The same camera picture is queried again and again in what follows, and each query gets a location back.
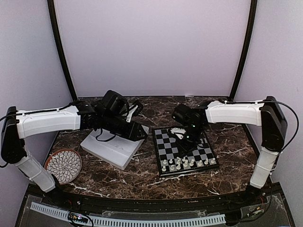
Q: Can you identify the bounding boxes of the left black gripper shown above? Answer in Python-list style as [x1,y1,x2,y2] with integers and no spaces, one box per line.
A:
[101,112,148,141]

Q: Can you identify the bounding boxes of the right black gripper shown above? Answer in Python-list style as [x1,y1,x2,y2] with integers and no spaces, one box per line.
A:
[175,123,205,158]

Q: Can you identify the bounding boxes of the black white chessboard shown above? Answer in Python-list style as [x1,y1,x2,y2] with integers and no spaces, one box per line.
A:
[152,127,219,177]

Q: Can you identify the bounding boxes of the white plastic divided tray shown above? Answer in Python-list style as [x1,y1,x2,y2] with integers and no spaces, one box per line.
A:
[80,129,144,170]

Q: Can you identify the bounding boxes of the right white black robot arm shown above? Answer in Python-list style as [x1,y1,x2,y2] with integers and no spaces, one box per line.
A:
[170,96,288,205]

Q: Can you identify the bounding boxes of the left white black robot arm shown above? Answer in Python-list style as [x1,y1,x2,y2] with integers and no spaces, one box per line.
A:
[0,90,147,206]

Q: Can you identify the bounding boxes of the floral patterned ceramic plate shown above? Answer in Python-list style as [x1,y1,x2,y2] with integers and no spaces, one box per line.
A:
[45,149,82,185]

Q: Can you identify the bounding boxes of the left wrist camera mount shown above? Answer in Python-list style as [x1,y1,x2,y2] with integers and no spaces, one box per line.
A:
[126,100,143,122]

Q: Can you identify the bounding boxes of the black front rail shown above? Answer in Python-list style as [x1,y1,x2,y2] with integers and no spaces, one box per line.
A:
[23,183,282,215]

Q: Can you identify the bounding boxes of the white slotted cable duct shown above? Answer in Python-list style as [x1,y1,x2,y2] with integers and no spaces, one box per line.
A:
[30,202,226,227]

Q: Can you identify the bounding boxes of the left black frame post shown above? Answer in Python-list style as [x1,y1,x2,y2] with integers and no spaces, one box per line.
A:
[47,0,78,101]

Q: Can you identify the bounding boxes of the black frame post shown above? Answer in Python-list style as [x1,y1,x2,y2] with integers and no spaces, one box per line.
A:
[229,0,258,101]
[47,0,78,101]

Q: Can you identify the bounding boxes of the right black frame post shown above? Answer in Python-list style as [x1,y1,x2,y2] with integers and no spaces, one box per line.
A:
[229,0,258,101]

